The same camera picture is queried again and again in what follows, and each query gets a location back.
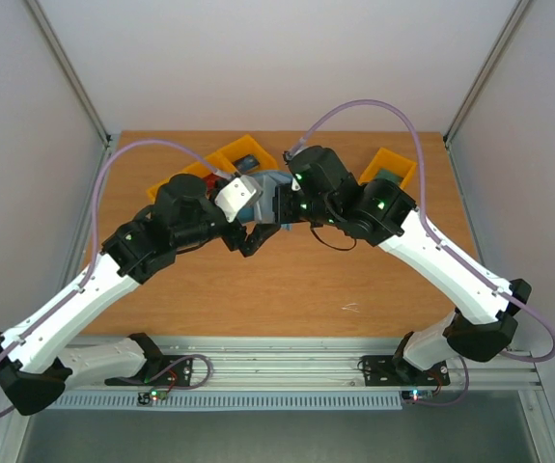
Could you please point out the aluminium corner post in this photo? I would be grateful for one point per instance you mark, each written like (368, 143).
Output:
(492, 60)
(53, 42)

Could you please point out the left aluminium corner post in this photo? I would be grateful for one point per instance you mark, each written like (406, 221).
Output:
(53, 42)

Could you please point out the grey slotted cable duct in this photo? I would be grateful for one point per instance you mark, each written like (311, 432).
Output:
(235, 401)

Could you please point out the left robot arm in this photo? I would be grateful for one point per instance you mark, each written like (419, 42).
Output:
(36, 364)

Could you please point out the right aluminium corner post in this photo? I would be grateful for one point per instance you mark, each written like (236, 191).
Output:
(492, 60)

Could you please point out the green credit card in bin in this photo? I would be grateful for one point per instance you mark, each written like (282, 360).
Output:
(388, 175)

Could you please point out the teal leather card holder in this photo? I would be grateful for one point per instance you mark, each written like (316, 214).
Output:
(261, 212)

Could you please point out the small yellow bin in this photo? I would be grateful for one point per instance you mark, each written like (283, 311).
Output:
(389, 165)

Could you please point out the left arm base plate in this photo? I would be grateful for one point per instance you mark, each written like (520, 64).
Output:
(172, 370)

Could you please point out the blue credit card in bin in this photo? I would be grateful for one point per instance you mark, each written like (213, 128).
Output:
(247, 163)

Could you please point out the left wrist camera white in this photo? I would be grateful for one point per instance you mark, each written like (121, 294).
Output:
(236, 195)

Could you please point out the red credit card in bin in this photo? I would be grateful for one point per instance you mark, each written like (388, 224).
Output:
(211, 180)

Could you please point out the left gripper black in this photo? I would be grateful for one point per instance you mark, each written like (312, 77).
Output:
(252, 240)

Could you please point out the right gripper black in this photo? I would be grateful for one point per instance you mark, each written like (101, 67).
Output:
(282, 207)

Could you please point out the aluminium rail frame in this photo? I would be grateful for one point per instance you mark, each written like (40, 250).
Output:
(326, 364)

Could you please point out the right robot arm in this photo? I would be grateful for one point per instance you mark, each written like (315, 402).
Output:
(380, 213)

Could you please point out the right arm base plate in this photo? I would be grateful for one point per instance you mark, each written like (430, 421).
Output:
(381, 371)

